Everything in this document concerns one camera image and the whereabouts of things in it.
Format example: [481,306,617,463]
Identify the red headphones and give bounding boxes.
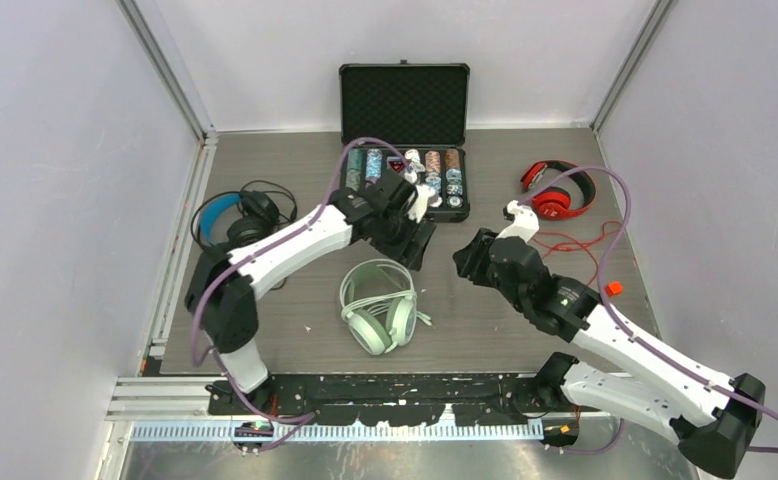
[520,159,597,221]

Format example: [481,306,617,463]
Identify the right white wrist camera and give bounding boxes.
[496,200,540,244]

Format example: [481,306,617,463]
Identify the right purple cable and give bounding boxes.
[518,165,778,457]

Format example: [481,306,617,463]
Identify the black poker chip case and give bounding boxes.
[338,60,471,223]

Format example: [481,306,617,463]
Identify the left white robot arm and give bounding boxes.
[184,172,436,414]

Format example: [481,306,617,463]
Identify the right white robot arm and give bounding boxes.
[452,229,766,479]

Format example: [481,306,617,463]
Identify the blue black headphones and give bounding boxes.
[192,189,281,249]

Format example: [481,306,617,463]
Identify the black headphone cable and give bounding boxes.
[191,180,299,293]

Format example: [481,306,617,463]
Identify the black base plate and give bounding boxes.
[205,373,588,427]

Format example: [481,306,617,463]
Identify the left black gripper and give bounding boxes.
[371,208,435,270]

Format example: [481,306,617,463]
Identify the mint green headphones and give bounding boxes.
[338,259,432,356]

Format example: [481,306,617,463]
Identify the orange cube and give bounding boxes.
[604,281,624,297]

